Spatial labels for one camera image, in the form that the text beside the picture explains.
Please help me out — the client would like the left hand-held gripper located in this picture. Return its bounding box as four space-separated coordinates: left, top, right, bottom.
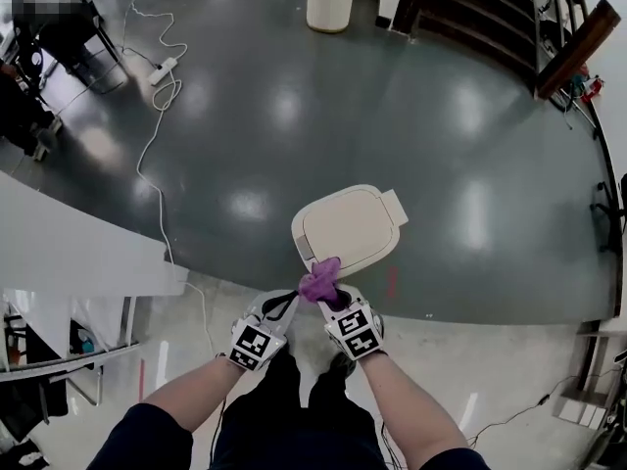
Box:
228 289 300 374

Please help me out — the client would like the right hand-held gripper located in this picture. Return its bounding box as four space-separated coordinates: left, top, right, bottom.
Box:
317 286 386 361

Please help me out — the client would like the cream lidded trash bin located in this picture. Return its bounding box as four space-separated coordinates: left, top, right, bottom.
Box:
290 183 410 281

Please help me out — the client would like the person's left forearm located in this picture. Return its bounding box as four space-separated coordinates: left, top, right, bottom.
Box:
138 352 247 434

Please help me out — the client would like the person's right forearm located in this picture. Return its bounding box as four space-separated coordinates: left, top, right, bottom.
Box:
359 350 474 463

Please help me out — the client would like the person's black shoe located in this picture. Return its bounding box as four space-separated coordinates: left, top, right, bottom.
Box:
328 352 360 384

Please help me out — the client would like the person's dark navy clothing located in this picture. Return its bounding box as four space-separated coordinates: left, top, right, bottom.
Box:
85 350 492 470

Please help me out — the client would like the blue bucket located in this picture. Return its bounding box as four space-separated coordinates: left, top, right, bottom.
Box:
72 329 97 357

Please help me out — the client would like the white curved pillar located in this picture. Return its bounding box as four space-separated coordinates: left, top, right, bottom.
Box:
0 168 190 299

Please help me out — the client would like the white shelf desk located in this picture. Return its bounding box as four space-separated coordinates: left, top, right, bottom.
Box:
0 286 142 377

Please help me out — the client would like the white power strip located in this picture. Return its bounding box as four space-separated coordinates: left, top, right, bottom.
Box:
148 56 178 87

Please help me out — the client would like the black office chair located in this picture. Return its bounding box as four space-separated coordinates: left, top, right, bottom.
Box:
589 172 627 255

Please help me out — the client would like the green orange floor machine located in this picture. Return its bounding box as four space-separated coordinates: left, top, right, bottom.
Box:
551 73 589 115

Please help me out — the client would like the dark wooden staircase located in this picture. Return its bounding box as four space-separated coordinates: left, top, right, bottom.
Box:
391 0 543 76

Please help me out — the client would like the red fire extinguisher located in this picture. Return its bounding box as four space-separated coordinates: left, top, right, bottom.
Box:
582 75 606 101

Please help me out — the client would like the black plastic chair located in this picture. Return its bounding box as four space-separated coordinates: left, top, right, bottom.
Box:
14 0 124 93

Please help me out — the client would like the wooden stair railing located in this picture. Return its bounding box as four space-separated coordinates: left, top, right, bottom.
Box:
536 0 592 61

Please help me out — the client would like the long white power cable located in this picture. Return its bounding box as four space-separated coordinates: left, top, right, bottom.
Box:
119 0 217 357

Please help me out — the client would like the thin black floor cable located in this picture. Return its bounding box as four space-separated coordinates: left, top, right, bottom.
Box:
466 373 580 450

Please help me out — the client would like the black metal frame chair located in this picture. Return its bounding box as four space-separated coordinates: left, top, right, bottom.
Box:
0 310 105 440

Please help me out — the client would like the brown wooden newel post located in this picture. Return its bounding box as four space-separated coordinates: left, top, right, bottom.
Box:
533 0 623 101

